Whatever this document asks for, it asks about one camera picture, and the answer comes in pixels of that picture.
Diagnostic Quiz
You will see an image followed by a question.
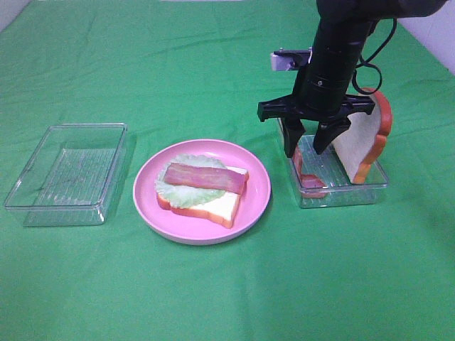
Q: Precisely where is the pink round plate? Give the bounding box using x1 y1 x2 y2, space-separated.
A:
133 139 271 245

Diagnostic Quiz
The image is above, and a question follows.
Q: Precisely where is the clear plastic container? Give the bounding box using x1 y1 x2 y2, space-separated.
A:
4 123 127 227
286 135 388 209

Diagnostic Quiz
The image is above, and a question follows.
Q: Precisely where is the bacon strip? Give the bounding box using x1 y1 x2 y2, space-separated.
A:
291 146 326 199
164 163 249 195

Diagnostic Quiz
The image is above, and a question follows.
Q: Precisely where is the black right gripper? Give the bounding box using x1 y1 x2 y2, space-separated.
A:
257 94 375 158

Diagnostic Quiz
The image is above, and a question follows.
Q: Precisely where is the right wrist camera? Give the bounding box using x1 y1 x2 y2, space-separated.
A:
270 48 312 71

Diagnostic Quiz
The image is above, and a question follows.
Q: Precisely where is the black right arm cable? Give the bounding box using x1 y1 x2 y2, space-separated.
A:
350 16 398 95

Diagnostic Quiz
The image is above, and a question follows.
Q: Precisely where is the clear left plastic container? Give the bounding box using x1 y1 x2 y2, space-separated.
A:
4 123 127 227

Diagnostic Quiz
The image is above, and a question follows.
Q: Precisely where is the green lettuce leaf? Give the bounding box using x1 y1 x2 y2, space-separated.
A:
154 153 226 208

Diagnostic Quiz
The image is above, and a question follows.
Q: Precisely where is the green tablecloth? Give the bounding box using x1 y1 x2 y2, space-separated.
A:
1 1 454 340

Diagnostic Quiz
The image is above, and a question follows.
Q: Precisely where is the clear right plastic container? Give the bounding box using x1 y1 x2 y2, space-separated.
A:
286 135 388 209

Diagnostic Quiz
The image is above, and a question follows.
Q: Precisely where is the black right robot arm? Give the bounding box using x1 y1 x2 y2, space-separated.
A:
257 1 445 158

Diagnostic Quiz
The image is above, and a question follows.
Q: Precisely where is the toast bread slice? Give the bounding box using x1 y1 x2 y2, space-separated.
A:
156 167 248 228
332 91 393 185

